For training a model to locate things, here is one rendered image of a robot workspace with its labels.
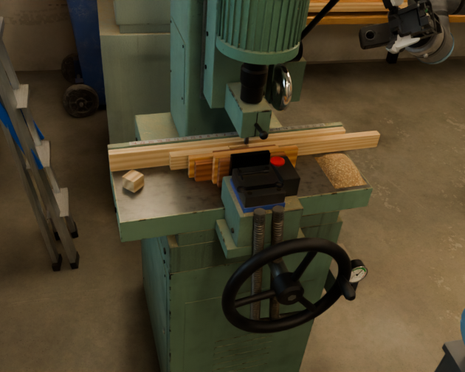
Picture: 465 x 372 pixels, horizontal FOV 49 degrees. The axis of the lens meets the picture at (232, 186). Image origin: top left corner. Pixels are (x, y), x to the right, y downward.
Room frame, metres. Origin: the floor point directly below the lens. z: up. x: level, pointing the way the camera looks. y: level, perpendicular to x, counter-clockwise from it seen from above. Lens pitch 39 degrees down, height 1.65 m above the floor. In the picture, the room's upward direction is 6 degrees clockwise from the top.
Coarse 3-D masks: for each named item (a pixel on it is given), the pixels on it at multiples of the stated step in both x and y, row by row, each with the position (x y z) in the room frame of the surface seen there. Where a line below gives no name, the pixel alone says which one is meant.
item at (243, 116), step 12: (228, 84) 1.09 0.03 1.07; (240, 84) 1.09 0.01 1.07; (228, 96) 1.07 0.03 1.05; (228, 108) 1.06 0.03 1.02; (240, 108) 0.99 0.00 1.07; (252, 108) 0.99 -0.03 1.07; (264, 108) 0.99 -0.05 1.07; (240, 120) 0.98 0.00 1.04; (252, 120) 0.98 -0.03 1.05; (264, 120) 0.99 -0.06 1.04; (240, 132) 0.97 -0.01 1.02; (252, 132) 0.98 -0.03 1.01
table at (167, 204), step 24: (144, 168) 0.95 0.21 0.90; (168, 168) 0.96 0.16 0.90; (312, 168) 1.02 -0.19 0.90; (120, 192) 0.86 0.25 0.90; (144, 192) 0.86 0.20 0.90; (168, 192) 0.87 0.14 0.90; (192, 192) 0.88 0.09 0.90; (216, 192) 0.89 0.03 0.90; (312, 192) 0.92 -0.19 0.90; (336, 192) 0.93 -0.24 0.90; (360, 192) 0.95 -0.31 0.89; (120, 216) 0.78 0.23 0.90; (144, 216) 0.79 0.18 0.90; (168, 216) 0.80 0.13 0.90; (192, 216) 0.81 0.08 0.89; (216, 216) 0.83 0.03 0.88
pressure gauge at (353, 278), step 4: (352, 260) 0.92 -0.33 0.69; (356, 260) 0.92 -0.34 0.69; (360, 260) 0.93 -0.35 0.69; (352, 264) 0.91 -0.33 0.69; (356, 264) 0.91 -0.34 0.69; (360, 264) 0.91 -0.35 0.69; (364, 264) 0.92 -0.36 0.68; (352, 268) 0.90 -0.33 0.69; (356, 268) 0.90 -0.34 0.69; (360, 268) 0.90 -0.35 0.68; (364, 268) 0.91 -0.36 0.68; (352, 272) 0.90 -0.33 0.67; (356, 272) 0.90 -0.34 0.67; (360, 272) 0.90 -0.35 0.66; (364, 272) 0.91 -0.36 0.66; (352, 276) 0.90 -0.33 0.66; (356, 276) 0.90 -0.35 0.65; (360, 276) 0.91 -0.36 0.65; (364, 276) 0.91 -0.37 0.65; (352, 280) 0.90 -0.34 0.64; (356, 280) 0.90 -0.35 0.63
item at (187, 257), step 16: (272, 112) 1.43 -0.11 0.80; (144, 128) 1.27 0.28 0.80; (160, 128) 1.27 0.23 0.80; (320, 224) 0.93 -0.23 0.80; (336, 224) 0.94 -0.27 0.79; (336, 240) 0.94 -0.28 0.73; (176, 256) 0.80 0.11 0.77; (192, 256) 0.81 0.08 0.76; (208, 256) 0.83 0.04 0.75; (224, 256) 0.84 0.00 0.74
